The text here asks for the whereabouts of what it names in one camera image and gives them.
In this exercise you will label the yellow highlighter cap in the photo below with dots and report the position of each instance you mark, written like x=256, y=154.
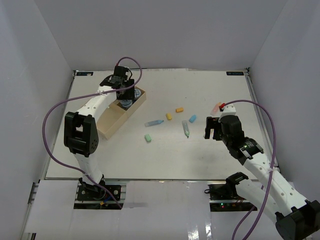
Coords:
x=169, y=116

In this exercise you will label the orange highlighter cap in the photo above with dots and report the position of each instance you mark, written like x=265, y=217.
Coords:
x=179, y=110

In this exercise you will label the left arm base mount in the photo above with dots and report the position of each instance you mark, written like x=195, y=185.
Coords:
x=94, y=193

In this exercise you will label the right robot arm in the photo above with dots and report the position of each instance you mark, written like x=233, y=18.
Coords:
x=294, y=216

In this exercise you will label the beige three-compartment tray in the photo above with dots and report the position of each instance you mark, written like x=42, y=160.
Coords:
x=115, y=116

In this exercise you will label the blue highlighter cap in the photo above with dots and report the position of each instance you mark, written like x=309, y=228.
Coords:
x=192, y=118

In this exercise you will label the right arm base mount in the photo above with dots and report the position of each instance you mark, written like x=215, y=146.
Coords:
x=222, y=199

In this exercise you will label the orange-pink highlighter pen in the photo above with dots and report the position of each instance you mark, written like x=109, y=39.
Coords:
x=215, y=109

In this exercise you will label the green highlighter pen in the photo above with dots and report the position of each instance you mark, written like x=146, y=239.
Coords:
x=186, y=128

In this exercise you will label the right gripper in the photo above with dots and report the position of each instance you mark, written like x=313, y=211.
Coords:
x=215, y=123

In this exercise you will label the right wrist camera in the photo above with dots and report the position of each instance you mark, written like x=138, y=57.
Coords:
x=227, y=110

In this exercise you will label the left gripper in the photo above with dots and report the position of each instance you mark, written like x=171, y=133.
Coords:
x=130, y=94

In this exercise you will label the blue patterned jar front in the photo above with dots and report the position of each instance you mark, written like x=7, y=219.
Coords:
x=126, y=103

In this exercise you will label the blue patterned jar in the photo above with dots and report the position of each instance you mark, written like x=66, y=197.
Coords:
x=137, y=93
x=126, y=103

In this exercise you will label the blue patterned jar back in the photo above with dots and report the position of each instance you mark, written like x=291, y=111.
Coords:
x=137, y=93

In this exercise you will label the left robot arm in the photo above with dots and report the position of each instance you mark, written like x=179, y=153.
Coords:
x=80, y=127

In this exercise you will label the blue highlighter pen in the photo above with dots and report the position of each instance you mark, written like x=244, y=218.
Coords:
x=153, y=123

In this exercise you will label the green highlighter cap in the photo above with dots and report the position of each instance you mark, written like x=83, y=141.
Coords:
x=147, y=138

